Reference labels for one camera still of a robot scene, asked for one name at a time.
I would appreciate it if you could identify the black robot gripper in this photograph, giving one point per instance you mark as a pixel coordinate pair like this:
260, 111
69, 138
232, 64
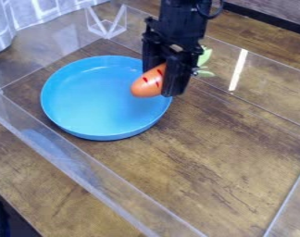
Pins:
179, 26

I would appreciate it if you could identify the orange toy carrot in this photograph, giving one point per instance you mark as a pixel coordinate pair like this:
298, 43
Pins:
147, 85

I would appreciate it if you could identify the blue round tray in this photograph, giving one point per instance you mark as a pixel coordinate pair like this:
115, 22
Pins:
86, 99

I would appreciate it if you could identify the black bar at back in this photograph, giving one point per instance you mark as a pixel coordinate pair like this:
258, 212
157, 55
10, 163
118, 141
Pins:
250, 13

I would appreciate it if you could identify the grey patterned curtain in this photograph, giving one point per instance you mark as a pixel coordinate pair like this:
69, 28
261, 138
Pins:
20, 14

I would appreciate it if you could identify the clear acrylic front barrier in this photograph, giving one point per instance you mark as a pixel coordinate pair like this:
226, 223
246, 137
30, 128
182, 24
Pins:
149, 216

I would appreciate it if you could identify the clear acrylic corner bracket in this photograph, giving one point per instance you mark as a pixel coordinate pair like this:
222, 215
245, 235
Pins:
102, 27

